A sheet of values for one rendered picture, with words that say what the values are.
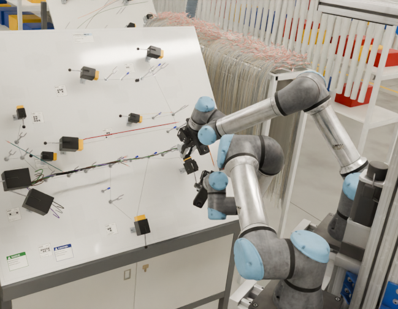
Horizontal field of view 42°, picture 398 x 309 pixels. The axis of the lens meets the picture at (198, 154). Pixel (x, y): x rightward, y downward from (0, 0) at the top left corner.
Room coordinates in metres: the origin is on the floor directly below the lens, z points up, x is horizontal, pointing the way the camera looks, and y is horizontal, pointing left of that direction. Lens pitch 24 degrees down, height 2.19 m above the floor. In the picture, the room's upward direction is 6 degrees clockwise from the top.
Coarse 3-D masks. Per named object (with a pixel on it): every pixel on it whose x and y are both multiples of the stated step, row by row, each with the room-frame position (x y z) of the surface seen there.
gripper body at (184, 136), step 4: (188, 120) 2.12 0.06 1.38; (188, 124) 2.10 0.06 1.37; (180, 128) 2.14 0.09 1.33; (184, 128) 2.16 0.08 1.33; (188, 128) 2.09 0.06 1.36; (180, 132) 2.16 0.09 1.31; (184, 132) 2.13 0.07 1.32; (188, 132) 2.13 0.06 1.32; (196, 132) 2.08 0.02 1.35; (180, 136) 2.14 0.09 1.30; (184, 136) 2.12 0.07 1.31; (188, 136) 2.12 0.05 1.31; (180, 140) 2.15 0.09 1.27; (184, 140) 2.13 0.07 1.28; (188, 140) 2.10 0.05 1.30; (192, 140) 2.11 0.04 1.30; (188, 144) 2.10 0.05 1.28; (192, 144) 2.12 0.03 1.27
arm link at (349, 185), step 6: (354, 174) 1.74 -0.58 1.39; (348, 180) 1.69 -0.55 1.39; (354, 180) 1.69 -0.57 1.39; (342, 186) 1.70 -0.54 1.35; (348, 186) 1.67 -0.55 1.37; (354, 186) 1.66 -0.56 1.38; (342, 192) 1.69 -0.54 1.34; (348, 192) 1.66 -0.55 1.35; (354, 192) 1.65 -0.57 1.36; (342, 198) 1.68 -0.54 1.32; (348, 198) 1.66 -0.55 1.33; (342, 204) 1.67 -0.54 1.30; (348, 204) 1.65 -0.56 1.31; (342, 210) 1.67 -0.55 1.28; (348, 210) 1.65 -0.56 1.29; (348, 216) 1.65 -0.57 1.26
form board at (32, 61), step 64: (0, 64) 2.06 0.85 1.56; (64, 64) 2.21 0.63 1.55; (192, 64) 2.58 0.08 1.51; (0, 128) 1.89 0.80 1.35; (64, 128) 2.03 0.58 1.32; (128, 128) 2.18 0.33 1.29; (0, 192) 1.74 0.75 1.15; (64, 192) 1.86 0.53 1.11; (128, 192) 2.00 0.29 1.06; (192, 192) 2.16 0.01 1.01; (0, 256) 1.59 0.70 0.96
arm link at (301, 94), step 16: (304, 80) 1.82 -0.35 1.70; (272, 96) 1.84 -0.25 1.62; (288, 96) 1.78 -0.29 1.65; (304, 96) 1.78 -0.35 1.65; (240, 112) 1.86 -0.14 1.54; (256, 112) 1.82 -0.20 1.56; (272, 112) 1.80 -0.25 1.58; (288, 112) 1.78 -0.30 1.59; (208, 128) 1.87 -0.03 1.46; (224, 128) 1.86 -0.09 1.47; (240, 128) 1.84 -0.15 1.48; (208, 144) 1.86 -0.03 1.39
